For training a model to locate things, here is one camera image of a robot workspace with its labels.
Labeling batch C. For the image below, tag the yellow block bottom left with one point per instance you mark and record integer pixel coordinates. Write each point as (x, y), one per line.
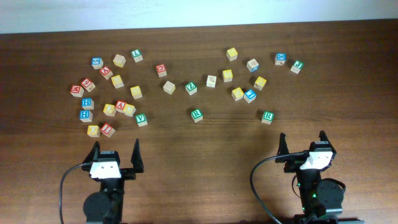
(93, 131)

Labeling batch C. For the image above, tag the blue block far left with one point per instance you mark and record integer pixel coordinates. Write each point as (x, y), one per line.
(97, 63)

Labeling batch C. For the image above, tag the plain wood block top left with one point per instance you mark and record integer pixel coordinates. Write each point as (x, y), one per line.
(119, 60)

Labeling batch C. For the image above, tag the yellow block near A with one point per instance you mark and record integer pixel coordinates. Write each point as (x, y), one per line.
(117, 81)

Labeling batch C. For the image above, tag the green V block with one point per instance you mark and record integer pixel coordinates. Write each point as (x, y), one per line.
(141, 119)

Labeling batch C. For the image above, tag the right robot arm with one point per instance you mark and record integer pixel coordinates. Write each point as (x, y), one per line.
(321, 198)

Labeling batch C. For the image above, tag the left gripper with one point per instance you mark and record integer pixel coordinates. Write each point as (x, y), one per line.
(129, 174)

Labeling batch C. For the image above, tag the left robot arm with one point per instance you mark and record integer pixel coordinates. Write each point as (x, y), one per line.
(106, 205)

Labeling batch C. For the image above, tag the green L block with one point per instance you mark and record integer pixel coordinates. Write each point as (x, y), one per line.
(137, 55)

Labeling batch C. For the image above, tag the yellow block beside A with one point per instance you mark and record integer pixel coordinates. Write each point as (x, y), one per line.
(129, 110)

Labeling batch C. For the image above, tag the yellow S block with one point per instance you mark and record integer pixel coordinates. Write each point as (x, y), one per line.
(227, 75)
(136, 92)

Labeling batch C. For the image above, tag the lower blue H block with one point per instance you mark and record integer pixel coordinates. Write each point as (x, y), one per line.
(86, 116)

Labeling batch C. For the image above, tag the yellow block beside blue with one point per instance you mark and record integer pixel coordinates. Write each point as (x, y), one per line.
(237, 94)

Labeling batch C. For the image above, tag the yellow block lower left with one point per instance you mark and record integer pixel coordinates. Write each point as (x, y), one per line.
(109, 110)

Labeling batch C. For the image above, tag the red I block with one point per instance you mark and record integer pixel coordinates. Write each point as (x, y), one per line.
(107, 130)

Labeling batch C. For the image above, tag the wood block blue side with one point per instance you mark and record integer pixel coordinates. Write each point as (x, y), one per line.
(252, 65)

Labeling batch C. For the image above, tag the yellow block top right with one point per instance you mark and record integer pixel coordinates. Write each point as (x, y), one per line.
(231, 54)

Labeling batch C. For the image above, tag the red A block lower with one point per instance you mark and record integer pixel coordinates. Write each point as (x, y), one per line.
(120, 105)

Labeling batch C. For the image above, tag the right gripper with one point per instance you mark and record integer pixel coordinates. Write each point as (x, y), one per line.
(293, 163)

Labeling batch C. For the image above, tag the blue h block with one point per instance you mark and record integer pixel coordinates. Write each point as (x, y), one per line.
(86, 116)
(87, 104)

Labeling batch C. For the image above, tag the green J block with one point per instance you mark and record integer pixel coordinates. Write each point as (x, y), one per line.
(297, 66)

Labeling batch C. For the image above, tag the green Z block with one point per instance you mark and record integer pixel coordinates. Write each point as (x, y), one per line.
(191, 88)

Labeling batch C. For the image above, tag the red a block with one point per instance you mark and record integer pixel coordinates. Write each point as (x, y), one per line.
(120, 105)
(106, 72)

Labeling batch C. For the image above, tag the green r block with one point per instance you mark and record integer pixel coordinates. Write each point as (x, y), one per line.
(267, 117)
(197, 115)

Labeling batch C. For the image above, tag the upper blue H block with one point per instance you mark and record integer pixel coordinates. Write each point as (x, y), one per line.
(87, 104)

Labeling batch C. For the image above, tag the plain wood block centre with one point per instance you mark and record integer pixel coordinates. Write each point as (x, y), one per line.
(169, 87)

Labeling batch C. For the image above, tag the blue X block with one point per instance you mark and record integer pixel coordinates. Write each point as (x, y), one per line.
(280, 58)

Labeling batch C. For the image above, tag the red A block upper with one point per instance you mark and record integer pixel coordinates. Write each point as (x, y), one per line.
(106, 72)

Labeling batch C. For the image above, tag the red M block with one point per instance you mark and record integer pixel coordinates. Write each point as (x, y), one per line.
(77, 91)

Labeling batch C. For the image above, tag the red 9 block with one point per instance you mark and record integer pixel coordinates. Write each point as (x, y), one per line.
(87, 84)

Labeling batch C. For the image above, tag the white picture block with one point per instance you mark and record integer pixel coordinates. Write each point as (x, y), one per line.
(211, 81)

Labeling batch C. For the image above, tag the plain wood block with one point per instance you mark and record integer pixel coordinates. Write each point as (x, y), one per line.
(119, 60)
(169, 87)

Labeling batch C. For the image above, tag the blue picture block right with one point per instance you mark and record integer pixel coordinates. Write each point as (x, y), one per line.
(250, 95)

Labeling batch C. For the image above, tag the red picture block centre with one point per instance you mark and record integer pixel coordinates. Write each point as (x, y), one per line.
(161, 70)

